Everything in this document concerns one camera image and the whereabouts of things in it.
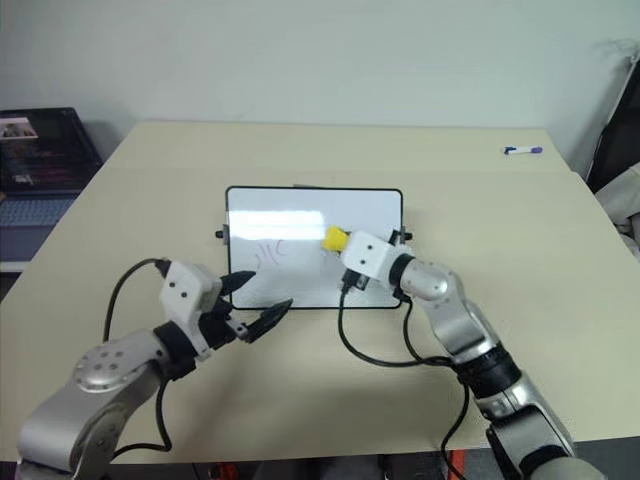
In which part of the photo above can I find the red orange object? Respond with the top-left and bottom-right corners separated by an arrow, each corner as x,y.
446,448 -> 494,480

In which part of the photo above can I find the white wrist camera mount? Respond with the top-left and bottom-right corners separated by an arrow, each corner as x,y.
340,230 -> 412,285
158,259 -> 225,362

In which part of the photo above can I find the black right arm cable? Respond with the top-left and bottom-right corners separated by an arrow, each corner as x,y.
337,279 -> 475,480

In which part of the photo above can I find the black framed whiteboard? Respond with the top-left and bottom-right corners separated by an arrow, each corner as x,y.
214,185 -> 414,312

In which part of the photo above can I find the white cloth bundle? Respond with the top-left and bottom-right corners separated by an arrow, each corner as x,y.
594,164 -> 640,264

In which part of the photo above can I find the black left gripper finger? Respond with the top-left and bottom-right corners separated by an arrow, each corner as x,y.
220,269 -> 257,302
247,298 -> 295,345

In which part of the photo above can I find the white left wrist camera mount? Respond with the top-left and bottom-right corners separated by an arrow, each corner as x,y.
158,259 -> 225,362

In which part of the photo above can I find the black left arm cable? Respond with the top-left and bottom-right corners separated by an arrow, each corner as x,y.
102,257 -> 174,459

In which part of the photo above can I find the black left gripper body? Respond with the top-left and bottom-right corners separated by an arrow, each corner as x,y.
197,294 -> 250,352

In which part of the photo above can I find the yellow whiteboard eraser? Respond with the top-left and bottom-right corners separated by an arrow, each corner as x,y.
320,225 -> 352,255

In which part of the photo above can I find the open laptop computer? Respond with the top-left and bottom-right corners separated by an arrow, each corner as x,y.
0,106 -> 104,272

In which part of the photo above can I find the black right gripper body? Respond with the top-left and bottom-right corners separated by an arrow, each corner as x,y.
340,268 -> 373,296

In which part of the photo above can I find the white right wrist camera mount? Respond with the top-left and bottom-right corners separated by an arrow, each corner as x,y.
340,230 -> 412,285

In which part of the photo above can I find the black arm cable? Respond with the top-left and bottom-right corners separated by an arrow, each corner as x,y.
337,279 -> 475,480
102,257 -> 174,459

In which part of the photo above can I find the black office chair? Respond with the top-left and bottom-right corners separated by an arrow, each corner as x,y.
584,39 -> 640,196

